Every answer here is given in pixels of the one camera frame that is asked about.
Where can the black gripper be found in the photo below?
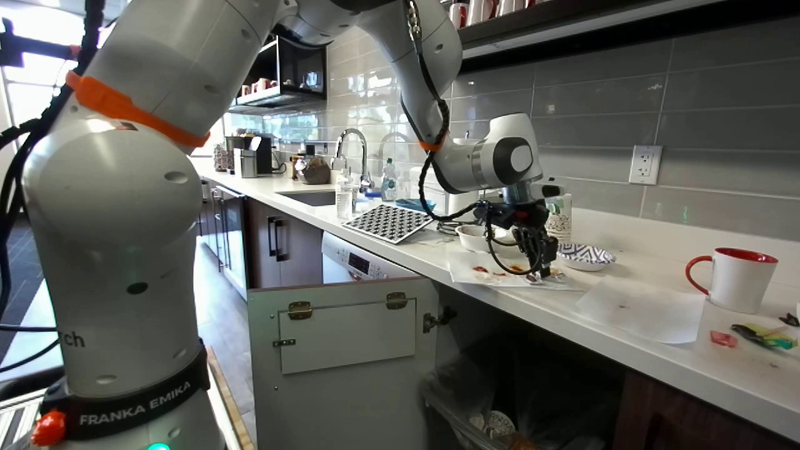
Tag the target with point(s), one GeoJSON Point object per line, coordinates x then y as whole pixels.
{"type": "Point", "coordinates": [517, 215]}

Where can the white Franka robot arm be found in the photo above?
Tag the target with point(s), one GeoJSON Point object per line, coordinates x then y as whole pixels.
{"type": "Point", "coordinates": [126, 250]}

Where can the ketchup stained white napkin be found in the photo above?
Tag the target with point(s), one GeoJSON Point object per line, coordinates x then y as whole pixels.
{"type": "Point", "coordinates": [484, 270]}

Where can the grey trash bin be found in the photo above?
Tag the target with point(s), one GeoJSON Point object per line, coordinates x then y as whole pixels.
{"type": "Point", "coordinates": [517, 415]}

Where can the small spice bottle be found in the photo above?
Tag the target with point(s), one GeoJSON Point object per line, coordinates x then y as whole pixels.
{"type": "Point", "coordinates": [562, 221]}

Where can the blue patterned small dish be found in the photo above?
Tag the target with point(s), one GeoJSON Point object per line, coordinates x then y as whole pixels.
{"type": "Point", "coordinates": [589, 258]}

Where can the plain white paper sheet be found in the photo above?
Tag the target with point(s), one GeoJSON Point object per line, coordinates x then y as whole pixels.
{"type": "Point", "coordinates": [641, 313]}

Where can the black white checkerboard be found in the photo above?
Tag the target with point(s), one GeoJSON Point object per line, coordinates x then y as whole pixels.
{"type": "Point", "coordinates": [392, 224]}

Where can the chrome faucet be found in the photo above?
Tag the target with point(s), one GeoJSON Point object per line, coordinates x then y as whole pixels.
{"type": "Point", "coordinates": [354, 150]}
{"type": "Point", "coordinates": [392, 145]}

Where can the steel dishwasher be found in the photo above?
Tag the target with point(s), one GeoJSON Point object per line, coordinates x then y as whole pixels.
{"type": "Point", "coordinates": [358, 264]}

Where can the clear plastic water bottle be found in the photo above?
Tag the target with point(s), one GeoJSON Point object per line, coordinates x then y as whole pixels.
{"type": "Point", "coordinates": [346, 195]}

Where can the pink candy wrapper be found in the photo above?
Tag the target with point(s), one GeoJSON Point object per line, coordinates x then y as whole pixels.
{"type": "Point", "coordinates": [724, 339]}

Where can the open cabinet door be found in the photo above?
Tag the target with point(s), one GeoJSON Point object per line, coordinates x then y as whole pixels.
{"type": "Point", "coordinates": [342, 376]}

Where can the kitchen sink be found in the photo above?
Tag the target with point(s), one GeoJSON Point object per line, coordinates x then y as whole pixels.
{"type": "Point", "coordinates": [312, 199]}

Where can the brown round object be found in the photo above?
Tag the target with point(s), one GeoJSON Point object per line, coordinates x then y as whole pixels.
{"type": "Point", "coordinates": [317, 170]}

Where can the green wrapper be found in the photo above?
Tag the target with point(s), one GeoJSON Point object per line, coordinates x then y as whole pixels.
{"type": "Point", "coordinates": [767, 339]}

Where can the red striped white cup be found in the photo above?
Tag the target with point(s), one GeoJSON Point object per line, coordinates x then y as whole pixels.
{"type": "Point", "coordinates": [478, 11]}
{"type": "Point", "coordinates": [458, 13]}

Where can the black open shelf cabinet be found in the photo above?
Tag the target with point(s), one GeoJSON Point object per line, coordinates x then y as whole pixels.
{"type": "Point", "coordinates": [291, 76]}

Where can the black coffee machine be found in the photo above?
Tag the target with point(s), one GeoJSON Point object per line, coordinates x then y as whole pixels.
{"type": "Point", "coordinates": [252, 156]}

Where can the black horizontal mounting bar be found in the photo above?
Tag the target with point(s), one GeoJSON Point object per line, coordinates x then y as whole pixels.
{"type": "Point", "coordinates": [33, 46]}

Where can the white wall outlet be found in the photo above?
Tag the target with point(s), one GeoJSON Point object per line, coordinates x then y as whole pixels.
{"type": "Point", "coordinates": [646, 164]}

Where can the dark wall shelf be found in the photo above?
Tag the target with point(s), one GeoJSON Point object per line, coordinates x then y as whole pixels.
{"type": "Point", "coordinates": [627, 25]}

